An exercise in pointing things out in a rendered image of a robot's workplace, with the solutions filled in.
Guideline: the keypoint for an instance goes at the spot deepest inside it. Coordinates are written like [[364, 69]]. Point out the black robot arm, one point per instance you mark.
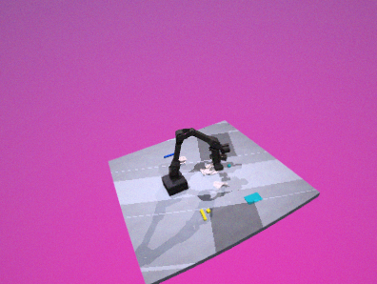
[[215, 148]]

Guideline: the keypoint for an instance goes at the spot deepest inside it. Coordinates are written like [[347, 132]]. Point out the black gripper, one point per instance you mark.
[[216, 164]]

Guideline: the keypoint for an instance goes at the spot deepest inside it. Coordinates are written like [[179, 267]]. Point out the cyan flat plate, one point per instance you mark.
[[252, 198]]

